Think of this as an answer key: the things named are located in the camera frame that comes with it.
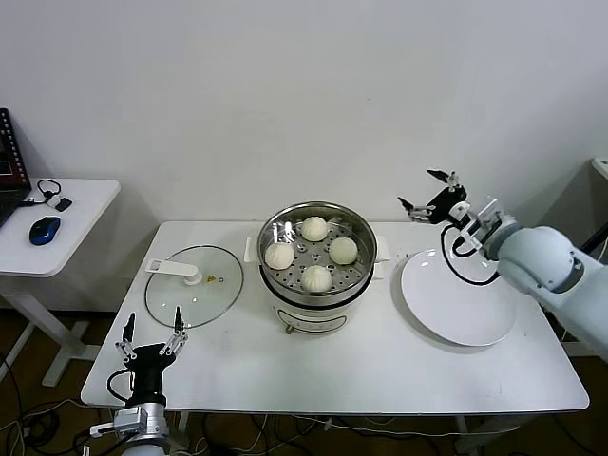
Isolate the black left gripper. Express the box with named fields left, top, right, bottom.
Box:
left=114, top=305, right=190, bottom=408

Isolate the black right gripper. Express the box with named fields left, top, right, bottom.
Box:
left=397, top=168, right=472, bottom=225

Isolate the white steamed baozi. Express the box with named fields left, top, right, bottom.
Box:
left=328, top=236, right=359, bottom=265
left=300, top=216, right=330, bottom=242
left=263, top=242, right=295, bottom=271
left=299, top=264, right=333, bottom=293

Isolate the stainless steel steamer basket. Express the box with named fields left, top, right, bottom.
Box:
left=256, top=201, right=379, bottom=305

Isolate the white round plate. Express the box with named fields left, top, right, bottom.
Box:
left=391, top=247, right=518, bottom=348

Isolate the white side table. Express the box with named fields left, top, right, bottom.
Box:
left=0, top=178, right=122, bottom=389

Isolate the blue black computer mouse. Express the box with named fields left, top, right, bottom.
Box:
left=28, top=216, right=62, bottom=247

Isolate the black laptop red screen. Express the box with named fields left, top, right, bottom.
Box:
left=0, top=107, right=33, bottom=229

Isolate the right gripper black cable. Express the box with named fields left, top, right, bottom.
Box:
left=439, top=222, right=503, bottom=286

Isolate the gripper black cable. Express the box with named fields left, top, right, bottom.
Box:
left=105, top=370, right=135, bottom=401
left=439, top=222, right=503, bottom=286

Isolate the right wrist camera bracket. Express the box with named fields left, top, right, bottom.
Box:
left=467, top=197, right=505, bottom=238

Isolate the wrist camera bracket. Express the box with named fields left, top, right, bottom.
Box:
left=467, top=197, right=505, bottom=238
left=90, top=410, right=139, bottom=438

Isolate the glass lid white handle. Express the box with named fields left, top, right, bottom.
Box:
left=142, top=244, right=245, bottom=330

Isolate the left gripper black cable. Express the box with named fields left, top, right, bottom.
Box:
left=105, top=370, right=135, bottom=401

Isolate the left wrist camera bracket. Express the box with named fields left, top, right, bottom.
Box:
left=90, top=410, right=139, bottom=438

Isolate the black cable with plug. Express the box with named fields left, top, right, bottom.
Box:
left=577, top=222, right=608, bottom=257

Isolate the black looped cable white plug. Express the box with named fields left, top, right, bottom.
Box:
left=18, top=178, right=63, bottom=208

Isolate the floor cable tangle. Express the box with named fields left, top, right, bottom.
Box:
left=189, top=413, right=457, bottom=456

